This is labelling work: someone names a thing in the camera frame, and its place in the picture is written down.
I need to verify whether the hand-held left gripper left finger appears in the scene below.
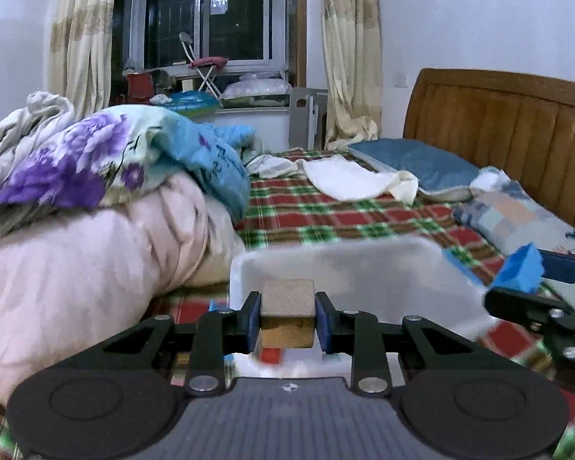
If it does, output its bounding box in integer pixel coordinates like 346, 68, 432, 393
102, 291, 263, 396

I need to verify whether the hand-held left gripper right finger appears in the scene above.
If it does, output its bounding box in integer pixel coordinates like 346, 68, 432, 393
315, 291, 476, 396

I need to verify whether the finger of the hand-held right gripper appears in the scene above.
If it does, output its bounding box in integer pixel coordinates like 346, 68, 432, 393
539, 240, 575, 284
483, 286, 575, 396

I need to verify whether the brown cube block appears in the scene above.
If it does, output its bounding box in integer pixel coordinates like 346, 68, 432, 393
260, 278, 316, 350

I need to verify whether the blue building block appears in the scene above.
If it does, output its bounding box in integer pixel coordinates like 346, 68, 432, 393
495, 243, 545, 294

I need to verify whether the white plastic container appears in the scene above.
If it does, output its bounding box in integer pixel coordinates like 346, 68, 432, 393
230, 236, 499, 379

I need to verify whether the patchwork print pillow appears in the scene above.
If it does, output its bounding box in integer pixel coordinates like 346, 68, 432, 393
452, 167, 575, 256

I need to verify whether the wooden headboard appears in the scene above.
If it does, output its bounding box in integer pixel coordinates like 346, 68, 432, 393
402, 68, 575, 241

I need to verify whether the blue pillow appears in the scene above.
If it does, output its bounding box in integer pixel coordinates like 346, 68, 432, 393
348, 138, 481, 202

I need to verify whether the pink quilt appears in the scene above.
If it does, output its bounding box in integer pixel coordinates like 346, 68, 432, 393
0, 172, 251, 409

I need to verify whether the grey folded table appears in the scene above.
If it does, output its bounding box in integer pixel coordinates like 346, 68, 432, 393
289, 87, 329, 150

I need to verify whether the blue green packet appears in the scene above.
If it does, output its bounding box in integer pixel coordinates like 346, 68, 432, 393
162, 89, 222, 115

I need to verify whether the white bagged bedding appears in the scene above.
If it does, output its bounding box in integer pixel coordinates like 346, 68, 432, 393
219, 73, 294, 107

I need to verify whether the purple floral blanket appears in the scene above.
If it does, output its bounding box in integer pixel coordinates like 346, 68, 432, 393
0, 104, 265, 252

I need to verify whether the folding chair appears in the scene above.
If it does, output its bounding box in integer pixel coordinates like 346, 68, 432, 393
179, 32, 229, 100

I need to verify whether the yellow curtain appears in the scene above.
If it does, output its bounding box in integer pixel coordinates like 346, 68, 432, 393
47, 0, 122, 122
320, 0, 385, 150

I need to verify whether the grey white cloth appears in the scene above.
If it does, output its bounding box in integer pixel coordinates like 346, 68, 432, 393
0, 90, 76, 193

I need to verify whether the window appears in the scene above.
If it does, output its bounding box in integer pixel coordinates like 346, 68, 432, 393
128, 0, 299, 74

